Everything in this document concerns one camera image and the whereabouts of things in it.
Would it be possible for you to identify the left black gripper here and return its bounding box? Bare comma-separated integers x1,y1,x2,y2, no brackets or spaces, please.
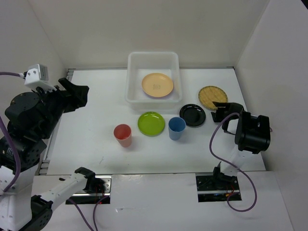
34,76,90,137

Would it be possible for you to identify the clear plastic bin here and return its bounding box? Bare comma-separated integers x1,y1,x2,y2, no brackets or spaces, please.
125,51,183,114

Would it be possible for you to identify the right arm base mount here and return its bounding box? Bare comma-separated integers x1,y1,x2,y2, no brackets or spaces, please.
195,174,242,203

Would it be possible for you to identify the orange plastic plate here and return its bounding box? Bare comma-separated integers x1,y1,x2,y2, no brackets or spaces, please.
141,73,174,97

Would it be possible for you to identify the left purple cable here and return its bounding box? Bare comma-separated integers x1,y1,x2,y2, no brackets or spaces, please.
0,71,110,231

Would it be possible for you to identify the black plastic plate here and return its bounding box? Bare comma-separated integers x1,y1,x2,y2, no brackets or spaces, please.
179,104,206,128

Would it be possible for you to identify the red plastic cup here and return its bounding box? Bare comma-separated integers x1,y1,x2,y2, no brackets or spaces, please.
114,124,132,148

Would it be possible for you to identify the round woven bamboo coaster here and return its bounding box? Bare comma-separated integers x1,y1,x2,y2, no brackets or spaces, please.
198,86,228,111

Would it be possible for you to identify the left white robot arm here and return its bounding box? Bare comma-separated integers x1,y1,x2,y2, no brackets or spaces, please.
0,78,96,231

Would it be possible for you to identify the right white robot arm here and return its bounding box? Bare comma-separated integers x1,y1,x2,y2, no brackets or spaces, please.
210,102,271,189

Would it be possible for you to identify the green plastic plate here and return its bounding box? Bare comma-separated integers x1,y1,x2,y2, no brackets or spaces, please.
137,112,166,137

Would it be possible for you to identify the blue plastic cup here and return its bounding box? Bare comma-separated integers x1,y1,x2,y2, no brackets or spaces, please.
168,117,186,141

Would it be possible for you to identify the purple plastic plate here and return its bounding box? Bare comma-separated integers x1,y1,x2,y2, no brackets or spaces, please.
143,93,172,100

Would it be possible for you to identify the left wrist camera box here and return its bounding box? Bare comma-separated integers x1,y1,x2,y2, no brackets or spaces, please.
25,64,56,92

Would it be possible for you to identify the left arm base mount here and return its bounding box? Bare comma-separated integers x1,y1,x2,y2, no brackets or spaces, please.
70,175,112,205

